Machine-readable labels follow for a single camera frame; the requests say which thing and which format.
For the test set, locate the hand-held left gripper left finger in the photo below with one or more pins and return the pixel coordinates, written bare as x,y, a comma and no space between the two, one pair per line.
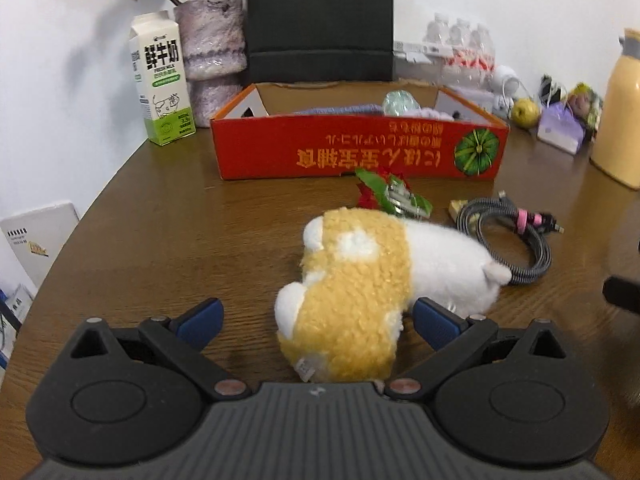
200,321

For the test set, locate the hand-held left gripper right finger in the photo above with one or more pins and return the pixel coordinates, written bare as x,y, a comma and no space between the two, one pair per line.
436,321

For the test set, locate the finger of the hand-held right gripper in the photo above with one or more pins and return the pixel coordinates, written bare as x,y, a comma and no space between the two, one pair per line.
622,290

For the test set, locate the yellow white plush toy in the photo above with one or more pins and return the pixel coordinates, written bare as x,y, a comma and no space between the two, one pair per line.
350,290

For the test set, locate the red cardboard box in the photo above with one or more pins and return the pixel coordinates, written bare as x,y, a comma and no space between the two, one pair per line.
300,145

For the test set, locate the small gold wrapped item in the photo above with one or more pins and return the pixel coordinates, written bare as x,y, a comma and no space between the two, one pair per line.
457,208

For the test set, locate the red artificial flower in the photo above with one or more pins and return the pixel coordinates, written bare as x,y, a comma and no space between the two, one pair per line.
370,195

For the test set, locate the yellow thermos bottle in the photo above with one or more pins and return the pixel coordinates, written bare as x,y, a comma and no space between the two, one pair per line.
620,125

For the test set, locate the purple white packet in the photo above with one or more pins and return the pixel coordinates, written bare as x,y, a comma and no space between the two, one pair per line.
560,127

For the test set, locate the white board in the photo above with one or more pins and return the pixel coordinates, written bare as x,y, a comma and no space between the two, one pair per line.
35,245

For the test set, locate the white printed bag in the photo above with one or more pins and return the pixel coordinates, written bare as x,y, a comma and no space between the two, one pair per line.
15,310

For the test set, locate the floral printed package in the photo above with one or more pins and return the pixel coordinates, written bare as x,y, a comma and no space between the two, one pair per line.
582,102

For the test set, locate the green apple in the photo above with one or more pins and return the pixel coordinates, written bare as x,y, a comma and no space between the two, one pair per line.
525,112

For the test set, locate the small black device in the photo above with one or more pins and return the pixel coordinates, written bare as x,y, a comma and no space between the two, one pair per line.
545,87

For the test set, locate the translucent green ball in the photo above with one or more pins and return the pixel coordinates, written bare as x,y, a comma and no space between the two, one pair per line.
400,102

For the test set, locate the purple knitted cloth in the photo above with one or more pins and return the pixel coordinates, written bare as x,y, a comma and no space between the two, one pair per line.
345,109

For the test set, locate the white green milk carton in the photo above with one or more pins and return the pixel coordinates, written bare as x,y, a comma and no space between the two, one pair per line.
162,85

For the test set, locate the white charger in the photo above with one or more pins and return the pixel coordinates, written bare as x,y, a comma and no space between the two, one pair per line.
502,77

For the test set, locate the long white carton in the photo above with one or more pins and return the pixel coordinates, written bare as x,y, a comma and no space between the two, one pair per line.
420,50

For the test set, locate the pack of water bottles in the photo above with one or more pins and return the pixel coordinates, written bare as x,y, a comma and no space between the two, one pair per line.
460,40

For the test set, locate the mottled purple vase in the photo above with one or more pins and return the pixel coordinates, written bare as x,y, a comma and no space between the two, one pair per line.
210,35

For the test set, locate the black paper bag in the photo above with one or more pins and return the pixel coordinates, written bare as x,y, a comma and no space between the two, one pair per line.
320,20

